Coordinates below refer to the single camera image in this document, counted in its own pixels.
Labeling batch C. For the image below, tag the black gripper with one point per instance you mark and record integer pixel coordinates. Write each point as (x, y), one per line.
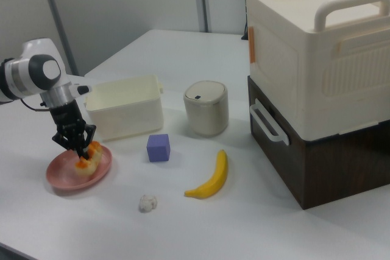
(65, 115)

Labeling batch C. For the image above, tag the orange glazed bread piece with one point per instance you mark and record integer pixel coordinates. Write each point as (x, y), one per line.
(93, 158)

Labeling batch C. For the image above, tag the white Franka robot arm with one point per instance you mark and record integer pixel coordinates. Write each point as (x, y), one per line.
(36, 71)

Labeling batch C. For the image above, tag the pink round plate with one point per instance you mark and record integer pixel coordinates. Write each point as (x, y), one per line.
(64, 177)

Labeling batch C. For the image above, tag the cream open plastic bin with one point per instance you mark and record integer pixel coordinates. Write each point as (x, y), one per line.
(128, 117)

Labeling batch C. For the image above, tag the purple cube block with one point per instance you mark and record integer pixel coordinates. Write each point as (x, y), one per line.
(158, 148)

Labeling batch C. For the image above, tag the crumpled white paper ball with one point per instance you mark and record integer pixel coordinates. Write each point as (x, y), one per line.
(148, 203)

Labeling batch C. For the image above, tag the small beige lidded trash can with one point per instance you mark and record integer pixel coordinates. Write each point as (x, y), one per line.
(207, 111)

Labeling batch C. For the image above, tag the yellow banana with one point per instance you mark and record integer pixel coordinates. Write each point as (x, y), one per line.
(213, 181)

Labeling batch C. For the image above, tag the orange tape strip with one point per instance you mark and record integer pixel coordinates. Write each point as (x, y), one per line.
(252, 47)

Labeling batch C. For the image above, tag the black stand pole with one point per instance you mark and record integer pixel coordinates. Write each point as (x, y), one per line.
(246, 4)

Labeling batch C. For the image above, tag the dark brown wooden cabinet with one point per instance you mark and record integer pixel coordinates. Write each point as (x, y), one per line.
(335, 168)

